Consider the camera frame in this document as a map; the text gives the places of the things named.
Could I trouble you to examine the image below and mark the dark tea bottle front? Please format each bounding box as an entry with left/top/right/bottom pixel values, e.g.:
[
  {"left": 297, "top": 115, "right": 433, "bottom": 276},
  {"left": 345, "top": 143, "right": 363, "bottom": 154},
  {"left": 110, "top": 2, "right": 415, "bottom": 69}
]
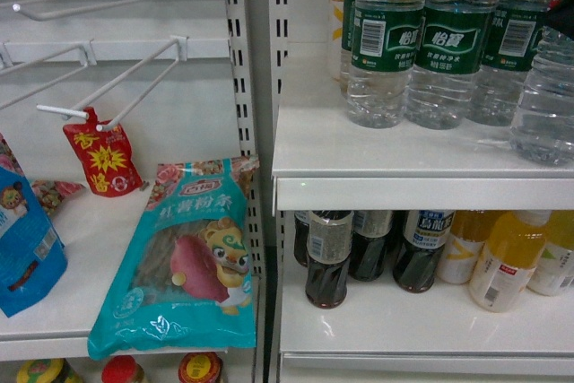
[{"left": 305, "top": 211, "right": 354, "bottom": 309}]

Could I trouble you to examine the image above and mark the blue snack bag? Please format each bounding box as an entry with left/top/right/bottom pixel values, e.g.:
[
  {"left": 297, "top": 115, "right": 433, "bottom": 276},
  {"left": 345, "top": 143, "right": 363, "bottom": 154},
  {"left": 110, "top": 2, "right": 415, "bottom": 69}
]
[{"left": 1, "top": 169, "right": 67, "bottom": 318}]

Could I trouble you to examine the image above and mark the dark oolong tea bottle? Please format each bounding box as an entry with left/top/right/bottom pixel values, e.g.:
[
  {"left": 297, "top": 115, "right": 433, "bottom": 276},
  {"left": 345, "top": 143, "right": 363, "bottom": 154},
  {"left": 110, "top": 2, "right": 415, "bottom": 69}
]
[{"left": 392, "top": 210, "right": 456, "bottom": 293}]

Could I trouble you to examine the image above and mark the clear water bottle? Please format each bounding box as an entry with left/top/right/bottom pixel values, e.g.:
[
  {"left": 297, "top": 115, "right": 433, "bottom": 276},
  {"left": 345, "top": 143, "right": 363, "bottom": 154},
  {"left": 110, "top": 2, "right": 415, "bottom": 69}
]
[{"left": 509, "top": 26, "right": 573, "bottom": 166}]

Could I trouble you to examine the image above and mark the white display hook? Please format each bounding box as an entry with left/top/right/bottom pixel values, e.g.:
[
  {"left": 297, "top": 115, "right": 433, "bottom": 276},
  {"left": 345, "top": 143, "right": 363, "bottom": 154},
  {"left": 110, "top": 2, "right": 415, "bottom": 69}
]
[{"left": 36, "top": 36, "right": 187, "bottom": 132}]

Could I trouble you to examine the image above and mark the red sauce packet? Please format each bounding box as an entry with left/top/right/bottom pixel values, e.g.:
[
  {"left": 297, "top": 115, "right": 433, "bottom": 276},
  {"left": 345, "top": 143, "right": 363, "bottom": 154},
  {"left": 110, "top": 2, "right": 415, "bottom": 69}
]
[{"left": 63, "top": 107, "right": 143, "bottom": 197}]

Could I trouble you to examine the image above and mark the teal sweet potato noodle bag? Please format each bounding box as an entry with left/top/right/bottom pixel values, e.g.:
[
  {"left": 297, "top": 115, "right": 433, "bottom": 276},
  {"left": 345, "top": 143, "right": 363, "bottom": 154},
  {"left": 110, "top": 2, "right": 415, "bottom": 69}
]
[{"left": 87, "top": 155, "right": 259, "bottom": 360}]

